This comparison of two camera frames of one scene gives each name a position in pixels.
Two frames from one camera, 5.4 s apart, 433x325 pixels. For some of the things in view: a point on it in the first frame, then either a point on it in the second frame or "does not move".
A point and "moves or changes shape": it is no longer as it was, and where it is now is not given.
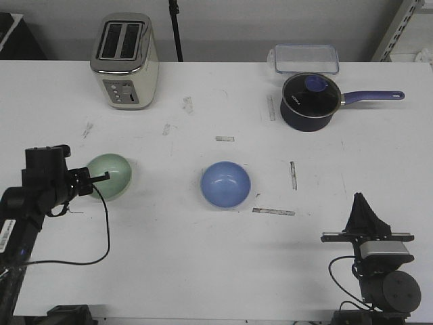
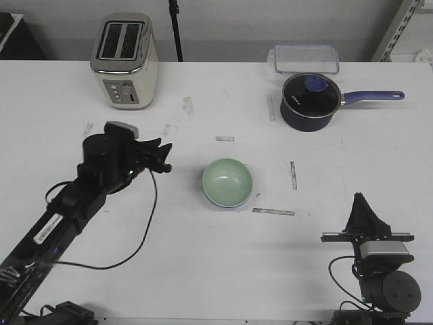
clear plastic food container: (304, 59) does not move
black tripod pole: (174, 10) does not move
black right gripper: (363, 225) does not move
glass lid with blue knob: (310, 95) does not move
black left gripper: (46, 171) to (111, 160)
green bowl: (120, 177) moves or changes shape
